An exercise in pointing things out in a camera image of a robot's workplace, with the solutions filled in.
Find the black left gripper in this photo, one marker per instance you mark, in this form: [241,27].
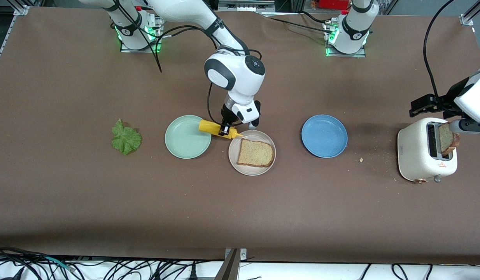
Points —
[442,102]

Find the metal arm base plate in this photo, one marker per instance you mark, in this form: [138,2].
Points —
[141,48]
[345,55]

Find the blue plate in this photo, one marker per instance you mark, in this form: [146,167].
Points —
[324,136]

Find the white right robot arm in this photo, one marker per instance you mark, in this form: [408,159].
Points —
[240,74]

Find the white two-slot toaster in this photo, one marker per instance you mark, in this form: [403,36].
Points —
[415,155]

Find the green lettuce leaf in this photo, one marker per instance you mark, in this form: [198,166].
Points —
[126,139]

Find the red box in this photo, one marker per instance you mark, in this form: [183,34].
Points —
[333,4]

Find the metal corner bracket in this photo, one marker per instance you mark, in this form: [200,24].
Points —
[243,253]

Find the brown bread slice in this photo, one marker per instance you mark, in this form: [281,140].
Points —
[447,140]
[255,152]

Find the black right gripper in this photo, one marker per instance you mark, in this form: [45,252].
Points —
[227,116]

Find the beige plate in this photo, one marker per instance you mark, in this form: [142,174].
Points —
[234,155]

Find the aluminium frame profile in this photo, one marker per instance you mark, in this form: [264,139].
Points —
[471,13]
[7,39]

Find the yellow squeeze sauce bottle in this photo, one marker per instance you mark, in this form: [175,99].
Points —
[209,127]

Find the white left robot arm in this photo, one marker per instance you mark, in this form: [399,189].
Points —
[354,27]

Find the mint green plate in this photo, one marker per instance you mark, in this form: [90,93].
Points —
[185,138]

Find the dark frame bar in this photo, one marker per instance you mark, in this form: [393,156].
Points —
[229,268]

